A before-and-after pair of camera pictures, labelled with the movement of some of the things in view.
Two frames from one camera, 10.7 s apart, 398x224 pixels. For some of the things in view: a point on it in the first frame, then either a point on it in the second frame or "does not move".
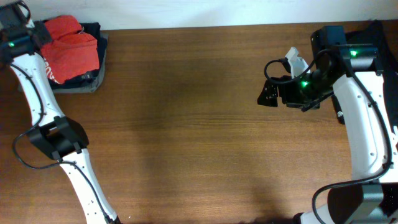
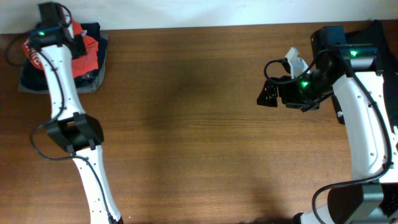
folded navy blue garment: [93, 29] does not move
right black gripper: [287, 97] does not move
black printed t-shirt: [372, 33] does not move
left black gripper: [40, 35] -> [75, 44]
